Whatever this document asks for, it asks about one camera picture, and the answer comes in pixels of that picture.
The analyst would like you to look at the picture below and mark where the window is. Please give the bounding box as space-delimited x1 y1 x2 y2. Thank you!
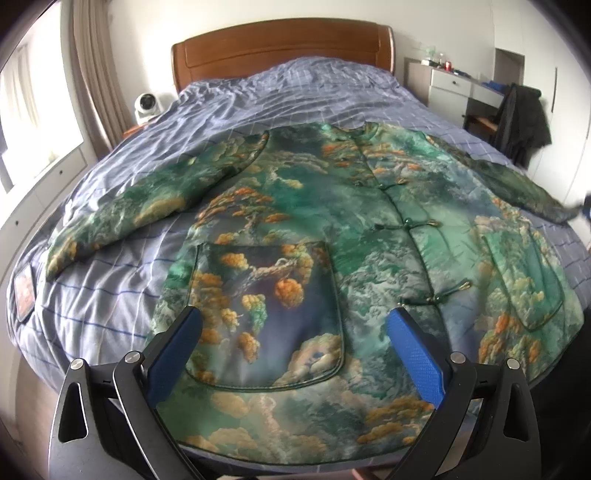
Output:
0 16 85 195

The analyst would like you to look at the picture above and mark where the white window cabinet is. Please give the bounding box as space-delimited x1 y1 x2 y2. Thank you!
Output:
0 141 100 259

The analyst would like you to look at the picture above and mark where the red printed packet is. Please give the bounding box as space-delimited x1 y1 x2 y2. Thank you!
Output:
13 264 37 321

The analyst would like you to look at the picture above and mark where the wooden headboard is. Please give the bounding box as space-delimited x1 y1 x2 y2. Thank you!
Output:
171 24 396 95

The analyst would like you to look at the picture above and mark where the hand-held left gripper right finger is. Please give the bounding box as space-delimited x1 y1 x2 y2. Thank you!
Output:
385 305 541 480

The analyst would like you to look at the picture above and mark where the wooden chair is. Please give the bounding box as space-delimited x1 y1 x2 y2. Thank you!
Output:
465 113 502 134

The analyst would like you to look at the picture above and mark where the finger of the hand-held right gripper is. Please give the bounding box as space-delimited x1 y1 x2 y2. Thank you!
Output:
569 193 591 223

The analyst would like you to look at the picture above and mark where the blue checked duvet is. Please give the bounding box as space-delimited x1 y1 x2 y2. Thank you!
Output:
11 55 591 398

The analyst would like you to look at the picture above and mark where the white desk with drawers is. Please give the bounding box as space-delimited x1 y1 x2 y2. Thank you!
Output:
405 56 505 121

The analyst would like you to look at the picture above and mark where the beige curtain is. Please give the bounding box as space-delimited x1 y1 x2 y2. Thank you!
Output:
69 0 136 149

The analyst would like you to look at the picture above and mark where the white round fan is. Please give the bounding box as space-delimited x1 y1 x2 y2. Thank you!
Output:
133 92 165 124

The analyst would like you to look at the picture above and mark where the dark coat on chair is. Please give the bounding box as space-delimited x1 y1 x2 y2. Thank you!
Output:
493 83 553 168

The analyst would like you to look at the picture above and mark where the green printed padded jacket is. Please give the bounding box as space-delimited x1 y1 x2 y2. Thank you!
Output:
45 121 583 450

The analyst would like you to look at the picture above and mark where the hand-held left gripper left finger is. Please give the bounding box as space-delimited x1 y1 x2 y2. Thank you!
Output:
48 305 204 480

